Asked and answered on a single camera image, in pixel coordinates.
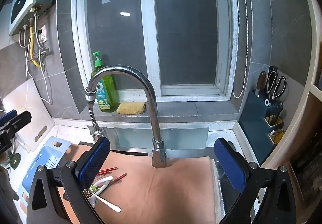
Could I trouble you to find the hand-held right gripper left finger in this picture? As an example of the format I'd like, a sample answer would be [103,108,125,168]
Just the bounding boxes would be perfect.
[26,136,111,224]

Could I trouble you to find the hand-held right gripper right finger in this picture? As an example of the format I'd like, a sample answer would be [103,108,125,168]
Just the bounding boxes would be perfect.
[214,138,297,224]

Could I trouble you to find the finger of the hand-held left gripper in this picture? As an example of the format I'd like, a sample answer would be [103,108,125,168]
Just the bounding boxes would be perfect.
[0,111,32,139]
[0,110,18,126]

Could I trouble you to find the white ceramic spoon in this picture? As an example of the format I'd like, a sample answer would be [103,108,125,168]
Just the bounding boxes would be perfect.
[92,176,114,190]

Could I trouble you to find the blue plastic basket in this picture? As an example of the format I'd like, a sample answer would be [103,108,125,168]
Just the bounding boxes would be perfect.
[21,136,72,214]

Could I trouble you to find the metal spoon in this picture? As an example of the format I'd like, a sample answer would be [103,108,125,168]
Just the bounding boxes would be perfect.
[87,190,122,213]

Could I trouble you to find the white cutting board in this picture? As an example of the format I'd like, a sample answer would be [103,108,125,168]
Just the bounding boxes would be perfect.
[2,77,54,152]

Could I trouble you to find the dark blue knife block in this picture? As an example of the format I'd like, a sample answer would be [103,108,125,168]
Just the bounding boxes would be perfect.
[238,90,285,164]

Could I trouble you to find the glass splash guard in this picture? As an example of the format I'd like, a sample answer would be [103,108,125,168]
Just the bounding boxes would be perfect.
[87,124,210,151]

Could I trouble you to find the yellow sponge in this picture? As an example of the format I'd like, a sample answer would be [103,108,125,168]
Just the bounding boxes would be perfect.
[117,101,147,115]

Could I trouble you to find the green dish soap bottle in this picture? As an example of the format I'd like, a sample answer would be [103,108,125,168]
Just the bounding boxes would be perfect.
[91,51,121,113]

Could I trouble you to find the chrome faucet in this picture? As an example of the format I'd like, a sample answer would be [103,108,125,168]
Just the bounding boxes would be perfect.
[84,65,174,169]

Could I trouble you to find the beige cabinet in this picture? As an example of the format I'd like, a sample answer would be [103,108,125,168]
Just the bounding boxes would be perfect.
[262,0,322,189]

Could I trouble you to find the white-framed window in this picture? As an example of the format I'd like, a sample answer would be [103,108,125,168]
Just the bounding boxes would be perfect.
[72,0,239,102]

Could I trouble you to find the white cable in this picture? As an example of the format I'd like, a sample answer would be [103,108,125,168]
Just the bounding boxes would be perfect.
[15,12,53,129]

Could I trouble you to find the flexible metal faucet hose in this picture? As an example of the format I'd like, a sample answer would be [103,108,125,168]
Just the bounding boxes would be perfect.
[87,98,108,142]

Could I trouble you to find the yellow gas hose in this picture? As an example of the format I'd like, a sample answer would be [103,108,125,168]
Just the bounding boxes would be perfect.
[30,25,41,68]

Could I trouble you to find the white wall socket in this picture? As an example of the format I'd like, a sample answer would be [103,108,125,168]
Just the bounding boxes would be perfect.
[38,25,48,43]

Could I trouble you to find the brown-handled knife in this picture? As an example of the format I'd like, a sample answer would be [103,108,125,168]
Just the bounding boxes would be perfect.
[255,71,267,99]

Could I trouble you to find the black-handled scissors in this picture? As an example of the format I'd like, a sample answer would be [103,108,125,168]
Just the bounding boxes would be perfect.
[264,65,287,106]

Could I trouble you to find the beaded blind chain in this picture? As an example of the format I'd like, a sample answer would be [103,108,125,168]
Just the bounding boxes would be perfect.
[231,0,252,99]

